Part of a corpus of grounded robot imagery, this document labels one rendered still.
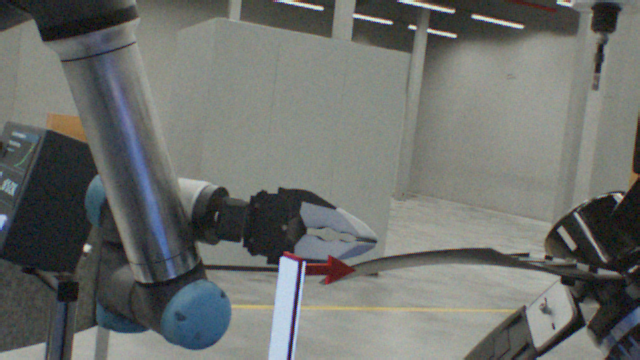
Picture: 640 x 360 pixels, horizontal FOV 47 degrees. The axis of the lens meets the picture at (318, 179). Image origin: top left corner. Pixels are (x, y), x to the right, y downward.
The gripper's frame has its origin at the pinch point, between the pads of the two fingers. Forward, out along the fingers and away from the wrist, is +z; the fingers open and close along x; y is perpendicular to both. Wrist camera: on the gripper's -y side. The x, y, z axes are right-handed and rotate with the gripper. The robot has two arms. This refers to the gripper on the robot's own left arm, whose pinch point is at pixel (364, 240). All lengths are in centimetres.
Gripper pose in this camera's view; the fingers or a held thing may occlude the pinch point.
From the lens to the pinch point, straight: 81.3
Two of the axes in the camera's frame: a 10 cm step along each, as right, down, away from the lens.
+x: -1.5, 9.9, -0.5
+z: 9.4, 1.3, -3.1
